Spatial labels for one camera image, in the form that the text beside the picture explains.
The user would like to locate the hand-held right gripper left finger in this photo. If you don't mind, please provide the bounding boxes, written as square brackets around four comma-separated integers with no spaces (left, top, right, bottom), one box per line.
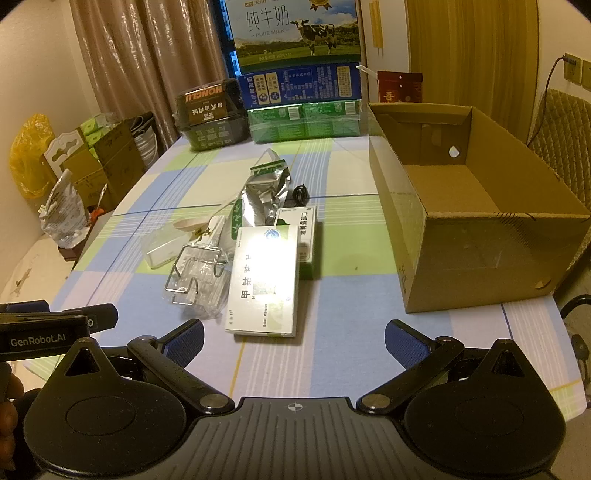
[62,319,236,415]

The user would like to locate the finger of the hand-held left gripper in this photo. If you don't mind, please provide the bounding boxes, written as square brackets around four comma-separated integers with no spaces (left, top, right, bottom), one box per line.
[0,300,51,315]
[0,303,117,330]

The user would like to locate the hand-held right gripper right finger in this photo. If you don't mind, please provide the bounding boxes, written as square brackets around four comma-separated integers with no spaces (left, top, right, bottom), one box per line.
[356,319,532,414]

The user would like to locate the clear plastic packaging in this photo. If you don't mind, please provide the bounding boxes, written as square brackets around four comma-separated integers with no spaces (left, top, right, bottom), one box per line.
[172,216,233,320]

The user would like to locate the metal wire rack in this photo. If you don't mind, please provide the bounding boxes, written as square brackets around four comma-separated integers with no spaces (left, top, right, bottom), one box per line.
[163,246,230,295]

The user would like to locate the clear plastic container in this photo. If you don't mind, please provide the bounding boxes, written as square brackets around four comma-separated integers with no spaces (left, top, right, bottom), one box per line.
[147,226,195,269]

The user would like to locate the brown cardboard box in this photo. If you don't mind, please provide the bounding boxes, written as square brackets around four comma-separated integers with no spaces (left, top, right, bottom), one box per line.
[368,102,591,315]

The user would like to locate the large white medicine box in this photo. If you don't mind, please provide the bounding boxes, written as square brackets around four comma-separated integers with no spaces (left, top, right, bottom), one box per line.
[225,224,300,337]

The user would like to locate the white plastic spoon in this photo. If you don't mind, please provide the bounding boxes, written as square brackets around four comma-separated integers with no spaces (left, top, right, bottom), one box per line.
[173,196,236,234]

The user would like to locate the small white medicine box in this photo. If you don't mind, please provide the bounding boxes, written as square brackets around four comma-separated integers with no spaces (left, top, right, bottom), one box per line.
[274,206,318,280]

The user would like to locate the silver green foil bag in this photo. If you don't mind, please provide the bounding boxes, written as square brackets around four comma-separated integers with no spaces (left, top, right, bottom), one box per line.
[231,148,293,241]

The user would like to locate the checked cloth desktop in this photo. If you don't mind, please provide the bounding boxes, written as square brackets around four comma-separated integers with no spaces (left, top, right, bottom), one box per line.
[21,134,585,423]

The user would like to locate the person's left hand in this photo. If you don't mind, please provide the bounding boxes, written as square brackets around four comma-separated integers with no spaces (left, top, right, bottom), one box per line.
[0,375,25,464]

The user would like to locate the brown cardboard carton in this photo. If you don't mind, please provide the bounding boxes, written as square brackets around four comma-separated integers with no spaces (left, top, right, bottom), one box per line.
[92,112,158,210]
[60,147,116,210]

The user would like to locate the yellow plastic bag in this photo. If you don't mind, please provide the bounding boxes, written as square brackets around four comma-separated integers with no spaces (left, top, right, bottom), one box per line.
[10,114,57,199]

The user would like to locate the white die-cut carton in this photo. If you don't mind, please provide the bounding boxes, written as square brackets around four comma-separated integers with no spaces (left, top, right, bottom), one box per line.
[42,129,88,180]

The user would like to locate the green packets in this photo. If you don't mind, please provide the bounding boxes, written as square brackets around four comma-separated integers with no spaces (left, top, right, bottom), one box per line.
[79,115,112,147]

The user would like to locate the black snack box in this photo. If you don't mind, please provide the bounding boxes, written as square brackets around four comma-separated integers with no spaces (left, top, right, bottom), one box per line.
[175,78,247,151]

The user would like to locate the green drink carton pack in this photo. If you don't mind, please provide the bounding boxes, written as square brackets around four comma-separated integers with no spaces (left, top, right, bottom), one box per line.
[247,99,362,141]

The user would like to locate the red gift box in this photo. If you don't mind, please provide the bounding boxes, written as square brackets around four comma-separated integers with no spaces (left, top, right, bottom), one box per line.
[377,71,424,104]

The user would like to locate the beige pleated curtain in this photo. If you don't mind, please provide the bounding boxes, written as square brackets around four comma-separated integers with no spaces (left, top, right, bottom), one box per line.
[69,0,232,144]

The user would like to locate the quilted beige chair cover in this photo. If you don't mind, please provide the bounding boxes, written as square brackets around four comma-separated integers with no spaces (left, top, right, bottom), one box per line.
[526,88,591,208]

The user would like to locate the blue carton box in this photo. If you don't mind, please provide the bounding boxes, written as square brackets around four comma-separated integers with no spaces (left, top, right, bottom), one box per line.
[240,62,363,103]

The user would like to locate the cow print milk carton box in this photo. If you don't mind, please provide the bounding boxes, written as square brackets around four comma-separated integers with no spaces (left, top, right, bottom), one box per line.
[221,0,362,77]

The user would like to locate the orange handled screwdriver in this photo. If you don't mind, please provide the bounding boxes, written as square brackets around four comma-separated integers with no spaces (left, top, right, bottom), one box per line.
[90,184,109,227]

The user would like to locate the black chair frame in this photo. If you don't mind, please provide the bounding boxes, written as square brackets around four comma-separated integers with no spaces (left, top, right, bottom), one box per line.
[561,295,591,411]

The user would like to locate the yellow paper wall strip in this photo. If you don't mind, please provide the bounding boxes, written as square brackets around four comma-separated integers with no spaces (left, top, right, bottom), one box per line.
[369,0,384,51]

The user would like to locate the dark charger cable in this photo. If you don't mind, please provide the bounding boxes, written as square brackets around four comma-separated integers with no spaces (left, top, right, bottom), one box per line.
[526,54,571,146]

